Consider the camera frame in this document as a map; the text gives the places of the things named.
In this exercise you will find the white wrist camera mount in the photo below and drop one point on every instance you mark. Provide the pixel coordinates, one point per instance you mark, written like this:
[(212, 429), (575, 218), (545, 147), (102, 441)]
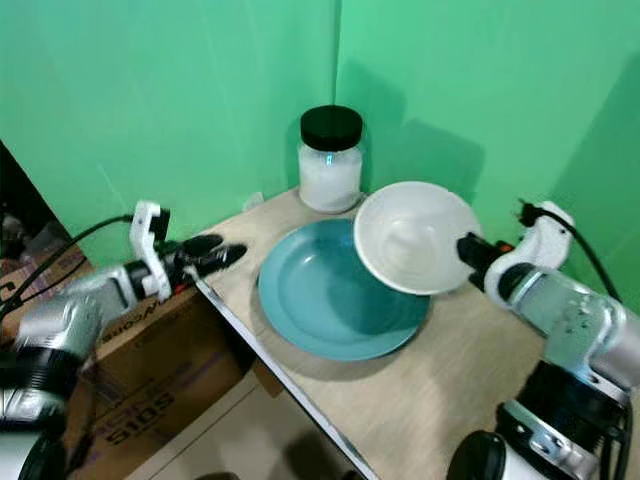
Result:
[(545, 240), (150, 245)]

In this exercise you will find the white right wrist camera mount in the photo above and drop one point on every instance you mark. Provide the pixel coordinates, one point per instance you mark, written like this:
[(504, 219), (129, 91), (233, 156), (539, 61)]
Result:
[(545, 240)]

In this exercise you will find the glass jar with black lid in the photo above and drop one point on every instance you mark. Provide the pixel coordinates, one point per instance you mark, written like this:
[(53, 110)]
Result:
[(330, 170)]

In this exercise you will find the teal round plate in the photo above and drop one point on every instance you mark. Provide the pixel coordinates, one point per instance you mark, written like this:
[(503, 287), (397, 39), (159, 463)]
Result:
[(325, 300)]

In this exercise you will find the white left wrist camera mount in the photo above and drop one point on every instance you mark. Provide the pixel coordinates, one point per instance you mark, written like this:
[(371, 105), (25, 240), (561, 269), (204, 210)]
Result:
[(150, 245)]

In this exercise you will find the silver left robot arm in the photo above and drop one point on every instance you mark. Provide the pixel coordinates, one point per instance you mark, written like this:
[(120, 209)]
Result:
[(60, 325)]

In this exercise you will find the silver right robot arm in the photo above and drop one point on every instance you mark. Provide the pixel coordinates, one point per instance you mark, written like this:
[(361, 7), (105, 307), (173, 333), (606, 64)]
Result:
[(575, 320)]

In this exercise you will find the printed brown cardboard box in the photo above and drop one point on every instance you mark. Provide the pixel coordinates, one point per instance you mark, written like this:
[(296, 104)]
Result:
[(150, 370)]

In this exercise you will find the white bowl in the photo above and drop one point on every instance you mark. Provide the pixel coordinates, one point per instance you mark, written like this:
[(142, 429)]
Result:
[(410, 235)]

